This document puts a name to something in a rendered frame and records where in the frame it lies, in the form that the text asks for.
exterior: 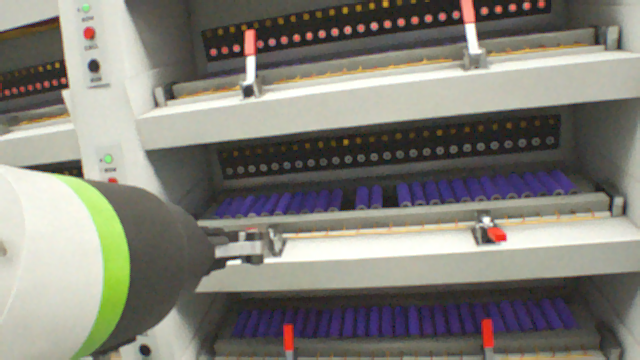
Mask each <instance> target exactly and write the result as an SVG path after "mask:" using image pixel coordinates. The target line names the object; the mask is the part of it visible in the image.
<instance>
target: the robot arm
mask: <svg viewBox="0 0 640 360"><path fill-rule="evenodd" d="M271 256H272V240H271V231H270V230H269V229H268V228H261V229H242V230H227V231H225V229H224V228H223V227H211V228H209V227H208V226H206V225H203V226H199V225H198V223H197V222H196V221H195V219H194V218H193V217H192V215H191V214H190V213H189V212H187V211H186V210H185V209H182V208H180V207H179V206H176V205H174V204H171V203H166V202H163V201H162V200H161V199H160V198H159V197H157V196H156V195H154V193H153V192H151V191H149V190H147V189H144V188H142V187H138V186H134V185H126V184H120V183H112V182H108V179H107V178H105V172H103V167H93V168H92V172H91V173H90V178H87V179H83V178H76V177H69V176H62V175H56V174H48V173H42V172H36V171H29V170H25V169H19V168H15V167H11V166H7V165H3V164H0V360H79V359H81V358H83V357H84V358H85V357H87V356H90V357H92V360H111V354H112V353H113V351H115V350H116V349H118V348H119V349H120V348H122V347H124V346H127V345H131V344H132V342H134V341H136V340H137V336H138V335H141V334H143V333H145V332H147V331H149V330H151V329H153V327H155V326H156V325H158V324H159V323H160V322H161V321H163V320H164V318H166V317H167V316H168V315H169V314H170V313H171V311H172V310H173V309H174V307H175V306H178V305H180V304H181V303H183V302H184V301H186V300H187V299H188V298H189V297H190V296H191V295H192V294H193V293H194V292H195V291H196V289H197V288H198V287H199V285H200V283H201V281H202V280H203V278H204V277H207V276H209V275H210V274H211V273H212V272H214V271H218V270H222V269H225V268H226V265H227V263H228V262H232V261H237V260H240V264H250V265H253V266H259V265H260V264H263V263H264V259H266V258H269V257H271Z"/></svg>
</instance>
